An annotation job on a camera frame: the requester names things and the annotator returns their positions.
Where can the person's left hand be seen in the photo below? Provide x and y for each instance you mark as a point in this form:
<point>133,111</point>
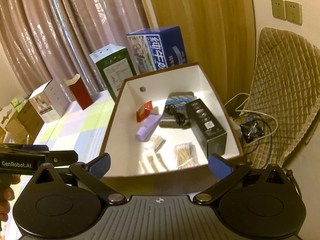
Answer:
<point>7,195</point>

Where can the red snack packet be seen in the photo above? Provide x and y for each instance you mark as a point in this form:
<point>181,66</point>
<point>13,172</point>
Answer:
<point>144,111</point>

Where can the grey blue knitted sock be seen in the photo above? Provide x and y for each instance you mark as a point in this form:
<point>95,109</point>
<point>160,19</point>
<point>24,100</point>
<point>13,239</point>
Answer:
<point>175,113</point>

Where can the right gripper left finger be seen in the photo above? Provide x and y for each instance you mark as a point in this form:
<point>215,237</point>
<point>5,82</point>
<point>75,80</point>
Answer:
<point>90,174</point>

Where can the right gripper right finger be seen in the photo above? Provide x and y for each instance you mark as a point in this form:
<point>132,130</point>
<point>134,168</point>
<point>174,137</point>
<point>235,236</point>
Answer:
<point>228,175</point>

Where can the green landscape gift box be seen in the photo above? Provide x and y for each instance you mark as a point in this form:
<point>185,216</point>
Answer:
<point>115,65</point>

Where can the black product box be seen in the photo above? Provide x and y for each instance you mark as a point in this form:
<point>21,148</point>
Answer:
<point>209,133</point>

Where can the blue milk carton box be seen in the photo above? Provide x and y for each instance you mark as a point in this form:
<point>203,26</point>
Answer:
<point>156,49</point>

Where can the clear cotton swab box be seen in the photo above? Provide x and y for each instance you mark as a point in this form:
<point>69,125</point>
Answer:
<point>185,155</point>

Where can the wooden wardrobe door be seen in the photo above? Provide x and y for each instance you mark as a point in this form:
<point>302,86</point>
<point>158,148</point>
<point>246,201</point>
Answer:
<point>219,35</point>

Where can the pink-brown curtain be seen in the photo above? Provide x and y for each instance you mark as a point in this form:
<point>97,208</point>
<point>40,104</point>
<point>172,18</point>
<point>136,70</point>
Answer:
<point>52,39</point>

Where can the checkered tablecloth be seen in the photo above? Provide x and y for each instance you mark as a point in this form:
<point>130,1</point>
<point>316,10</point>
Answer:
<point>81,130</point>

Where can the quilted olive chair cushion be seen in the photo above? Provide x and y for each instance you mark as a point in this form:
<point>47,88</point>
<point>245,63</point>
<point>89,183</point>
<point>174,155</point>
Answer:
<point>285,87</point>

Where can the wall socket plate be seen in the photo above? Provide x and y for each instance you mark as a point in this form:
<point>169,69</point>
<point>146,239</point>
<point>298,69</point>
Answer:
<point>293,12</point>
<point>278,9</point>

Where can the white appliance carton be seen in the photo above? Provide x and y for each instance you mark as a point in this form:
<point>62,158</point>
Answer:
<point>49,101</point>

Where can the small white bottle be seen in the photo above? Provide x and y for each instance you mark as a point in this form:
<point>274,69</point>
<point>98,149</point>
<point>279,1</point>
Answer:
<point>156,142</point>

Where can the purple tube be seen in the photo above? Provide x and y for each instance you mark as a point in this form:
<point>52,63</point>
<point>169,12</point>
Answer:
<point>147,127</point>

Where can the brown cardboard box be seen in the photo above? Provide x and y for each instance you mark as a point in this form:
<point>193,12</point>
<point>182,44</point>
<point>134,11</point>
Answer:
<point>30,119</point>

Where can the small black fan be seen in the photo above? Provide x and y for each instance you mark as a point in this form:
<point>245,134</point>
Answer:
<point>251,130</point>

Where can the brown white-lined storage box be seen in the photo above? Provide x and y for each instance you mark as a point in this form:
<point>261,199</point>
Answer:
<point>125,150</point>

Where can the dark red box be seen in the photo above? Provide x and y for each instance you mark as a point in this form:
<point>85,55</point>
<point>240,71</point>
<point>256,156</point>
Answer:
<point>79,91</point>

